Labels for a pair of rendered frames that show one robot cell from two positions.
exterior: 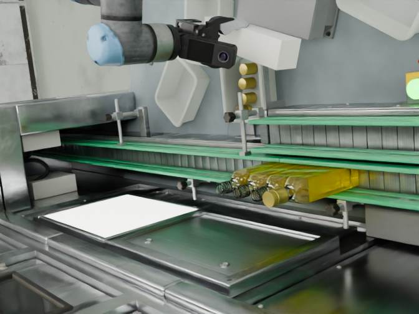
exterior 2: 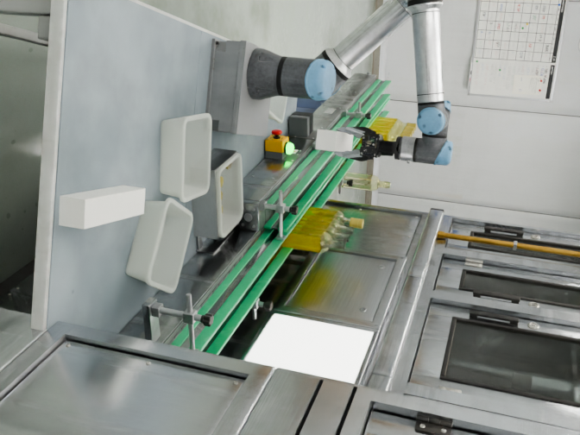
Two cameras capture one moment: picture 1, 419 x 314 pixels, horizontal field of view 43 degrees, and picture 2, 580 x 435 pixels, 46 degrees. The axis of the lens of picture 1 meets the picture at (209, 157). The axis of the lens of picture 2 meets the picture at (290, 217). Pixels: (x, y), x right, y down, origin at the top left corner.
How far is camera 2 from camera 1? 2.97 m
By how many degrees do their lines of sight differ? 114
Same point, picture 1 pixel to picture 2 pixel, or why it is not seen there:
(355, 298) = (371, 241)
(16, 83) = not seen: outside the picture
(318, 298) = (378, 248)
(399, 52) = not seen: hidden behind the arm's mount
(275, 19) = (255, 126)
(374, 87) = (250, 159)
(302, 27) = (264, 128)
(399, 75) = (257, 147)
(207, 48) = not seen: hidden behind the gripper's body
